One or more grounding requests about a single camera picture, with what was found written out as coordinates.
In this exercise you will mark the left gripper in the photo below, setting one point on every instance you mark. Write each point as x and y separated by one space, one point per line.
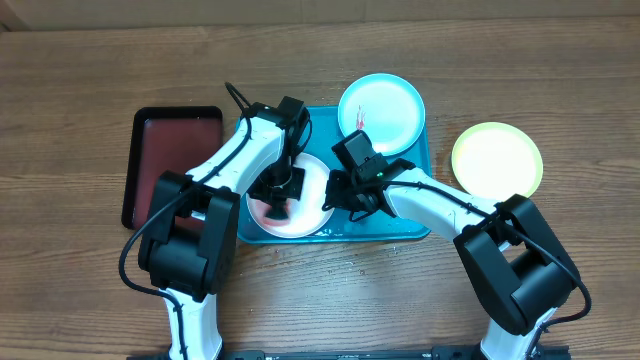
278 200

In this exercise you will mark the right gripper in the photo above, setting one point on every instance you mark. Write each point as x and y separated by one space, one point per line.
338 200

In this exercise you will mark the green and red sponge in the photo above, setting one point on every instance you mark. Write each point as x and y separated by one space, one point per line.
270 216

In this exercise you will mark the white plate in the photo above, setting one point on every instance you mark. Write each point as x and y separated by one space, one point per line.
305 216

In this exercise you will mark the yellow-green plate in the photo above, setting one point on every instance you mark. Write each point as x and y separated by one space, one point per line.
496 160

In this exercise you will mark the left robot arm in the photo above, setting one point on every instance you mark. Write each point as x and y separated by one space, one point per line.
188 242

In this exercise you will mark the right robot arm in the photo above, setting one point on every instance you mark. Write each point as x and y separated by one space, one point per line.
520 272

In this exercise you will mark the teal plastic tray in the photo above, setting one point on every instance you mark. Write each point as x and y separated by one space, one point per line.
324 134

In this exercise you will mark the black tray with red liner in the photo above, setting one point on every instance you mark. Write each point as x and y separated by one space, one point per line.
174 138

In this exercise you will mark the light blue plate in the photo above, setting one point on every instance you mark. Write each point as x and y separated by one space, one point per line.
387 108

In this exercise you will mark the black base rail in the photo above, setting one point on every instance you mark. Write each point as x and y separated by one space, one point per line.
345 354

